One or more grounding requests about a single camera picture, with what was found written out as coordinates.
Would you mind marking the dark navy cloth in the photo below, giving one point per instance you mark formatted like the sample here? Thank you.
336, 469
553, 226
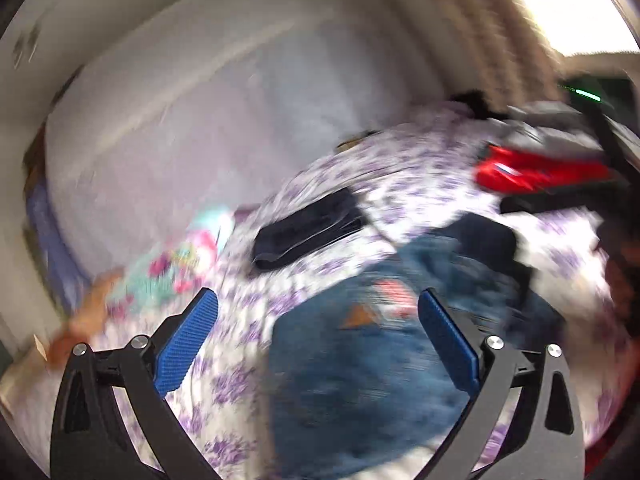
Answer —
485, 235

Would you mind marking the brown satin pillow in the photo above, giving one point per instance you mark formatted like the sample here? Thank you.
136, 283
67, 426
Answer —
85, 320

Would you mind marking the purple floral bedsheet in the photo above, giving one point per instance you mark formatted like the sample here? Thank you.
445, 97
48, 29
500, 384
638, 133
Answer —
400, 185

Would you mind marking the light blue denim jeans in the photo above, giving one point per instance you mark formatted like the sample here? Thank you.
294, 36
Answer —
350, 385

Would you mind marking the navy blue pants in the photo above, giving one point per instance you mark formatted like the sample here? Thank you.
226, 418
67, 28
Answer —
305, 230

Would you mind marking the striped beige curtain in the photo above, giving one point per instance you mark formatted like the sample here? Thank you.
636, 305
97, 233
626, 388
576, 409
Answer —
525, 35

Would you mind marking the lavender upholstered headboard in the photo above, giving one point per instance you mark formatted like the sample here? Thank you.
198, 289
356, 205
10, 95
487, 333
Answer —
200, 135

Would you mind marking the grey cloth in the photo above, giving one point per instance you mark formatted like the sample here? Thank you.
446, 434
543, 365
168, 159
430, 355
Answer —
550, 135

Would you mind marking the red cloth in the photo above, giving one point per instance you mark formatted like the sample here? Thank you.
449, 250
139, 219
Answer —
530, 170

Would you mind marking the teal and pink folded blanket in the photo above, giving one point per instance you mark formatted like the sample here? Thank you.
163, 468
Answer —
165, 270

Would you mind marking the blue printed cloth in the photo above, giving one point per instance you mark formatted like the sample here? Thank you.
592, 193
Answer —
47, 240

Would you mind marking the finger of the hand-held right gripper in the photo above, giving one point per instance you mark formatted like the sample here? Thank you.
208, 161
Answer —
612, 145

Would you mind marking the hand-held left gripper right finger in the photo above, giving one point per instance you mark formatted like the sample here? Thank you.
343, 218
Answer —
447, 342

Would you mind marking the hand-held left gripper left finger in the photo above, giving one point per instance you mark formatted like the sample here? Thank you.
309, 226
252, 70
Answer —
187, 340

